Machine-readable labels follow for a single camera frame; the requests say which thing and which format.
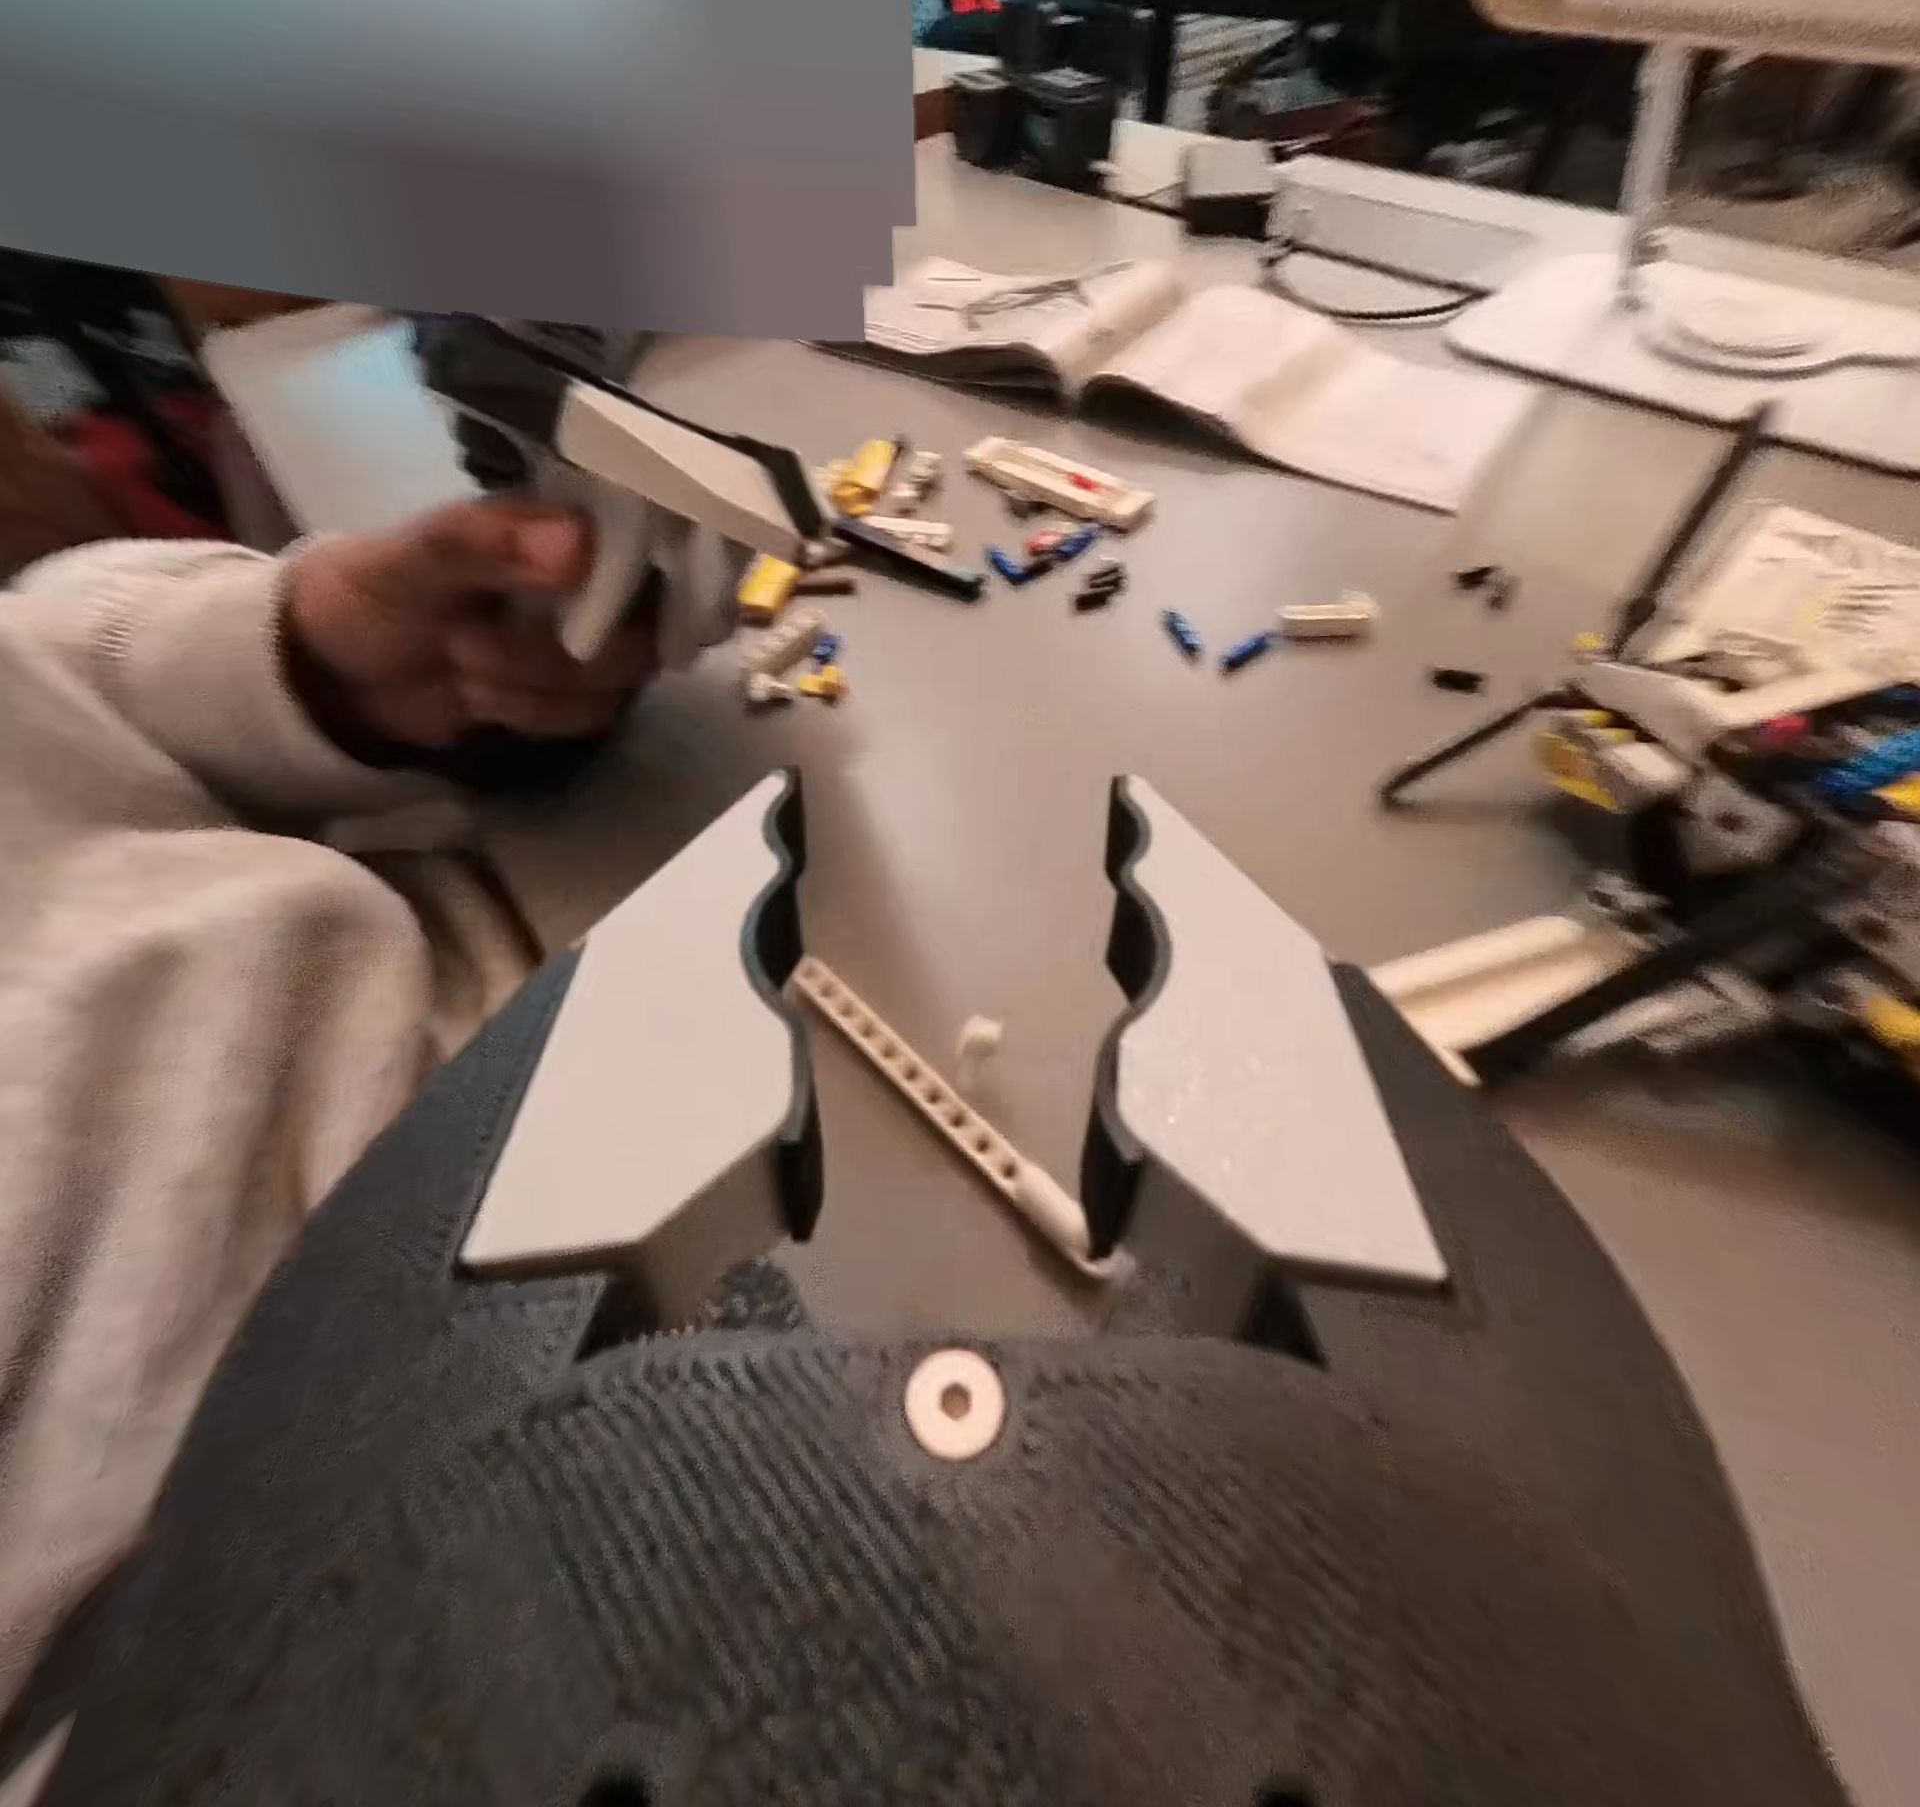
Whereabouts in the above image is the person's left forearm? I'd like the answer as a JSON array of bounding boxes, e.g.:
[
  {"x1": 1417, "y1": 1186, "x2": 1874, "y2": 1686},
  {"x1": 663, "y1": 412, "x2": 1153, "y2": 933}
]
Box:
[{"x1": 0, "y1": 532, "x2": 392, "y2": 849}]

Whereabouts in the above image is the person's left hand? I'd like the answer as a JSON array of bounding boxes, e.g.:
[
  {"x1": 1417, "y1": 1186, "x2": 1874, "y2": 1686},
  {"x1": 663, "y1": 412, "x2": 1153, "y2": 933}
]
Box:
[{"x1": 282, "y1": 499, "x2": 668, "y2": 788}]

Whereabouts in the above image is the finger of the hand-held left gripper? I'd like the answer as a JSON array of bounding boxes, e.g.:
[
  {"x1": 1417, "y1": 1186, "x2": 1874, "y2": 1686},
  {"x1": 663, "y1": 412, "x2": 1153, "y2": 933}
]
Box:
[{"x1": 552, "y1": 374, "x2": 831, "y2": 567}]

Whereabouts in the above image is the black box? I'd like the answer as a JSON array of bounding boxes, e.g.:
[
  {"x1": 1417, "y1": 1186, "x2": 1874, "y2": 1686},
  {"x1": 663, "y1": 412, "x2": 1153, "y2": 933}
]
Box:
[{"x1": 950, "y1": 65, "x2": 1119, "y2": 190}]

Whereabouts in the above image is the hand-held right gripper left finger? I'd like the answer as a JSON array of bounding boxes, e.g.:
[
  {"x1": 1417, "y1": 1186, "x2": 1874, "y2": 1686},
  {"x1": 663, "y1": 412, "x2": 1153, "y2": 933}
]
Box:
[{"x1": 456, "y1": 768, "x2": 828, "y2": 1280}]

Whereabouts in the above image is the long white lego beam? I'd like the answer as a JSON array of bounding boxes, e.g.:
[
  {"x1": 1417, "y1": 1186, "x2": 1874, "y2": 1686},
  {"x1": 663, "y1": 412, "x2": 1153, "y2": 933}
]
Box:
[{"x1": 784, "y1": 955, "x2": 1131, "y2": 1286}]

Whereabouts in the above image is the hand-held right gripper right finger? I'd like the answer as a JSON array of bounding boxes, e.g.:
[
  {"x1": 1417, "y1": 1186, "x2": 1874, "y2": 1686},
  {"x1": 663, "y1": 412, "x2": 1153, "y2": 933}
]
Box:
[{"x1": 1081, "y1": 772, "x2": 1452, "y2": 1297}]

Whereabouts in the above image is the black cable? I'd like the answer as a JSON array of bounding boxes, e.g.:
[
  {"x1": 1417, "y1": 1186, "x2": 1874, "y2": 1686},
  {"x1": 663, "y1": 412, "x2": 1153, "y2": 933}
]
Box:
[{"x1": 1258, "y1": 236, "x2": 1493, "y2": 326}]

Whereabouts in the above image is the small grey box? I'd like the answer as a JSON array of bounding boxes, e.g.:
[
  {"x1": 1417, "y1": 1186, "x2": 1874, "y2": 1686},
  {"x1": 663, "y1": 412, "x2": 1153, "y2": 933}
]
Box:
[{"x1": 1184, "y1": 133, "x2": 1282, "y2": 241}]

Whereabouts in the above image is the long white box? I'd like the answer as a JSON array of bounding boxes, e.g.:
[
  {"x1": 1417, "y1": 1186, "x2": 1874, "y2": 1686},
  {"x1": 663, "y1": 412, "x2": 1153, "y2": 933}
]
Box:
[{"x1": 1273, "y1": 153, "x2": 1554, "y2": 293}]

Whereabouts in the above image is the white monitor stand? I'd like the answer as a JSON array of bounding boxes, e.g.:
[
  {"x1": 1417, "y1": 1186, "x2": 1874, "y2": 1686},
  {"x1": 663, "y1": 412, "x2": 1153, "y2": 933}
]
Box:
[{"x1": 1448, "y1": 38, "x2": 1920, "y2": 382}]

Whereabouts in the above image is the white printed paper sheet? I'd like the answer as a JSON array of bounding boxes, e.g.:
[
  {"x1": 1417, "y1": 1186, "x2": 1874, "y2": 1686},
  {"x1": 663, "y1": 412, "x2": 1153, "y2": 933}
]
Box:
[{"x1": 1644, "y1": 499, "x2": 1920, "y2": 706}]

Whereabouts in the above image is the open instruction booklet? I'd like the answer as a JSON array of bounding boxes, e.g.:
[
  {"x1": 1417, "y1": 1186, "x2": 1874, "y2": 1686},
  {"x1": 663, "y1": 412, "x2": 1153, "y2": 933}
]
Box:
[{"x1": 858, "y1": 251, "x2": 1511, "y2": 517}]

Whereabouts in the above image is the long black lego beam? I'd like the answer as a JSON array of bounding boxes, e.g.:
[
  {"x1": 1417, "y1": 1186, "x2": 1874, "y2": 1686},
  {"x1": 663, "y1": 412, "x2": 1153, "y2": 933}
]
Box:
[{"x1": 829, "y1": 514, "x2": 992, "y2": 603}]

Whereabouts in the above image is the person's grey hoodie torso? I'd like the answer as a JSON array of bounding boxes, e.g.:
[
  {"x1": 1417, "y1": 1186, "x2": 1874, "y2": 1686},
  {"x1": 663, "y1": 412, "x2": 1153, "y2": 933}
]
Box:
[{"x1": 0, "y1": 787, "x2": 453, "y2": 1748}]

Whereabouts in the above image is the large lego vehicle model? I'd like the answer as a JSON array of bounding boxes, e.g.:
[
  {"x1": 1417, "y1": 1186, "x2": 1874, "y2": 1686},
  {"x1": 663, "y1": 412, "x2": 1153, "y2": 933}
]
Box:
[{"x1": 1531, "y1": 629, "x2": 1920, "y2": 1141}]

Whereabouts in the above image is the cluster of small lego pins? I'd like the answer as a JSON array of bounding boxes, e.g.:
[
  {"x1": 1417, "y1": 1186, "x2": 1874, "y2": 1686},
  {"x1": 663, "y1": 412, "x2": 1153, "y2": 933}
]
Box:
[{"x1": 984, "y1": 521, "x2": 1131, "y2": 618}]

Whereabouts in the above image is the white lego frame assembly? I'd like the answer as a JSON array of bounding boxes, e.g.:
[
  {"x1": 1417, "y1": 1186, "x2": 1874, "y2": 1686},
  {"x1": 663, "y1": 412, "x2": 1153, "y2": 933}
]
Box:
[{"x1": 962, "y1": 432, "x2": 1158, "y2": 531}]

